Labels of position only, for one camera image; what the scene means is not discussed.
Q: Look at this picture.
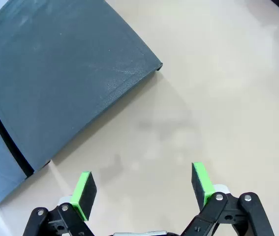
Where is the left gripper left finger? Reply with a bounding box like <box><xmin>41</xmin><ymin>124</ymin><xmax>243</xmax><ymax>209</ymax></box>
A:
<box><xmin>22</xmin><ymin>171</ymin><xmax>98</xmax><ymax>236</ymax></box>

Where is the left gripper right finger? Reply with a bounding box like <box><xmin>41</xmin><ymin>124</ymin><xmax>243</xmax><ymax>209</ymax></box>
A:
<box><xmin>181</xmin><ymin>162</ymin><xmax>275</xmax><ymax>236</ymax></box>

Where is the black shoe stand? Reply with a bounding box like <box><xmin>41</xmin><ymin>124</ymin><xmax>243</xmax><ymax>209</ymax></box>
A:
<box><xmin>0</xmin><ymin>0</ymin><xmax>164</xmax><ymax>173</ymax></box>

